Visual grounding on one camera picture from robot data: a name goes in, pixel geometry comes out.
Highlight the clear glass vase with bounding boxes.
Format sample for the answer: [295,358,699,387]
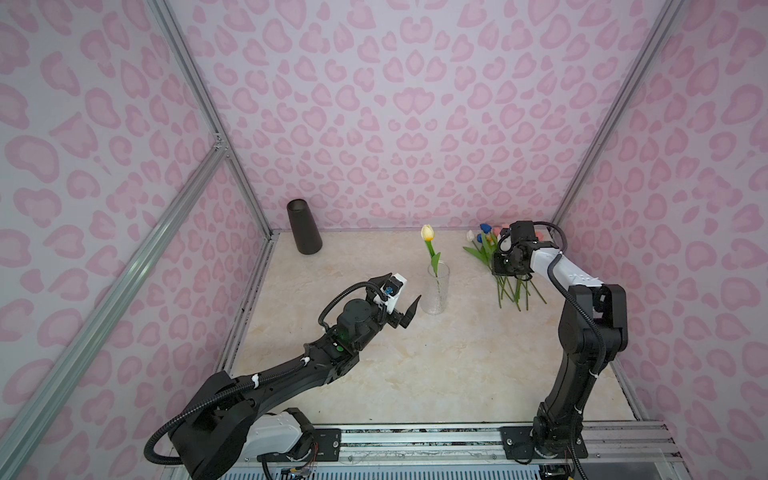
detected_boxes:
[420,260,451,315]

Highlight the aluminium frame diagonal bar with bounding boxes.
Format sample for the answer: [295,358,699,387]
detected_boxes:
[1,142,229,479]

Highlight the bunch of artificial tulips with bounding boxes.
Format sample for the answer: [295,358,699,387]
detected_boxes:
[463,224,548,311]

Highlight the right corner aluminium post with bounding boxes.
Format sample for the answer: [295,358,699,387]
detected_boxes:
[552,0,688,226]

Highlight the black cone vase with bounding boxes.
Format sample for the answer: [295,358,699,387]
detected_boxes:
[286,199,323,255]

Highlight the corner aluminium post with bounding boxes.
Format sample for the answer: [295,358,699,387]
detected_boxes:
[146,0,274,240]
[552,0,688,226]

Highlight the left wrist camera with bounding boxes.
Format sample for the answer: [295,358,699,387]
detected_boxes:
[381,273,407,314]

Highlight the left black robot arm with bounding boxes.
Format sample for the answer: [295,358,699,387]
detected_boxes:
[144,273,418,479]

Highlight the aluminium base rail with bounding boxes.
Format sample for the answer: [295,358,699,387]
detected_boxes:
[158,419,691,480]

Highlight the left corner aluminium post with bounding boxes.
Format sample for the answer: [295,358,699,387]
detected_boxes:
[146,0,274,240]

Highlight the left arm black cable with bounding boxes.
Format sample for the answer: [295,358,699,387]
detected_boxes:
[142,281,385,467]

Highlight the yellow white tulip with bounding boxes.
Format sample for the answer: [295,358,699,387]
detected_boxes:
[420,224,441,277]

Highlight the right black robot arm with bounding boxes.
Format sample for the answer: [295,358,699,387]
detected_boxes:
[491,220,628,465]

